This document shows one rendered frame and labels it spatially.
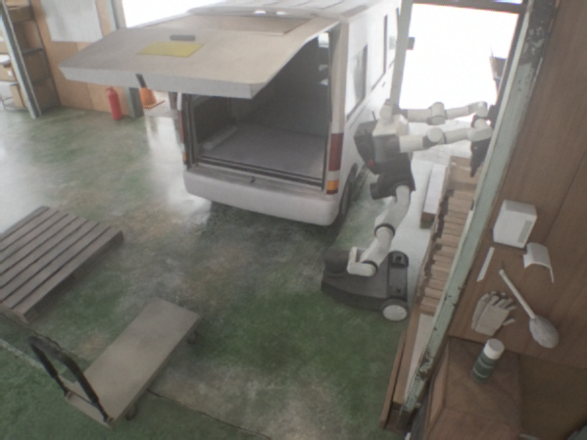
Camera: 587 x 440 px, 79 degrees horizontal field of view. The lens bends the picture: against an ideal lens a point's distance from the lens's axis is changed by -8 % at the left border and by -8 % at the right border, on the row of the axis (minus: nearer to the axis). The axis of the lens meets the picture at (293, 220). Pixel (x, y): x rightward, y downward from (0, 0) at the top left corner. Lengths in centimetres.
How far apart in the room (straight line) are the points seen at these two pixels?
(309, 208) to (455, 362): 183
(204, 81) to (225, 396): 180
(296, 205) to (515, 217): 213
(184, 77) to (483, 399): 182
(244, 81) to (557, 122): 118
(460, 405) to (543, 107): 107
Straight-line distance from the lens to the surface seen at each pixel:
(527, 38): 117
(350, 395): 256
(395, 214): 259
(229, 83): 178
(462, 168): 259
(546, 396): 233
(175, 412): 258
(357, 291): 286
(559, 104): 125
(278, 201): 319
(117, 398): 250
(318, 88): 481
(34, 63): 789
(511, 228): 133
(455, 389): 167
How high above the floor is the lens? 223
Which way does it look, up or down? 36 degrees down
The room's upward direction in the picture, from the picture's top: straight up
